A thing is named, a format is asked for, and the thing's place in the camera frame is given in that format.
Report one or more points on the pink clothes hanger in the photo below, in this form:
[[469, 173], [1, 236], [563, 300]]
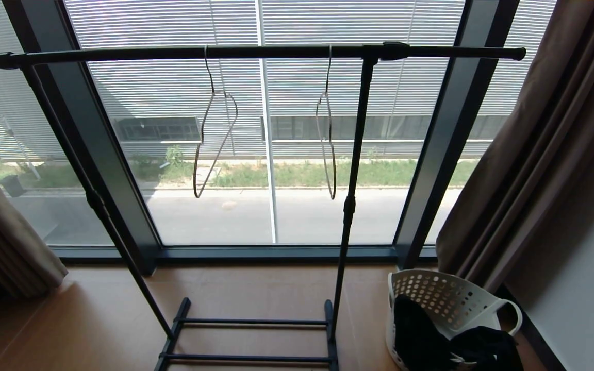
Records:
[[334, 171], [207, 66]]

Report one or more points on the black clothes rack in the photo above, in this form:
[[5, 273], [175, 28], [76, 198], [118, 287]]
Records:
[[276, 52]]

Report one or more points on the white laundry basket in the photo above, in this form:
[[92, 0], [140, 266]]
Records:
[[446, 296]]

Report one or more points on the heap of clothes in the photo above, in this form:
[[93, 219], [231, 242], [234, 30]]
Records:
[[421, 335]]

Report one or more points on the window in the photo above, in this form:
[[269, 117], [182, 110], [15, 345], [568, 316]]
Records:
[[101, 134]]

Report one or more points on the brown curtain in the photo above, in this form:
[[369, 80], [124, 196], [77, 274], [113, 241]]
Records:
[[529, 154]]

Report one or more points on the beige curtain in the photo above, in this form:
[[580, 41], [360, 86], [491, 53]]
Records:
[[3, 242]]

